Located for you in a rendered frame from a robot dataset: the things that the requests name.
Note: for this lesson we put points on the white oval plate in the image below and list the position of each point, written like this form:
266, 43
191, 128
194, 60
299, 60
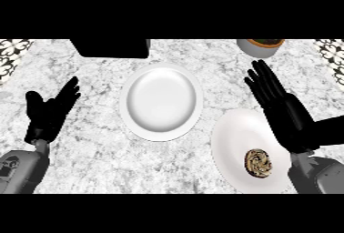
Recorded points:
243, 145
161, 101

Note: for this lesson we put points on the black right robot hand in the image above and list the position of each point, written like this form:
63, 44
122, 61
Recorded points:
287, 118

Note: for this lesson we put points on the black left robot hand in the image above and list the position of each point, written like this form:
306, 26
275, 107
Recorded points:
48, 116

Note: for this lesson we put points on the grey plant pot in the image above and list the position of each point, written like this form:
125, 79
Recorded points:
260, 48

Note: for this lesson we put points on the brown swirl cupcake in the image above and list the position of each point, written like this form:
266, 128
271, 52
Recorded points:
259, 163

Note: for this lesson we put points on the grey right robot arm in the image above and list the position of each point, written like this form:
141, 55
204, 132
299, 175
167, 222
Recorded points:
316, 174

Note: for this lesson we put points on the black box appliance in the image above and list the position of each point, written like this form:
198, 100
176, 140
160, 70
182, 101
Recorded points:
111, 48

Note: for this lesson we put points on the black white patterned tile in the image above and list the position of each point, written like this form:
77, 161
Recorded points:
334, 56
11, 57

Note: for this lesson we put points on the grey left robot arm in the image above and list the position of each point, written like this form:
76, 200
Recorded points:
23, 171

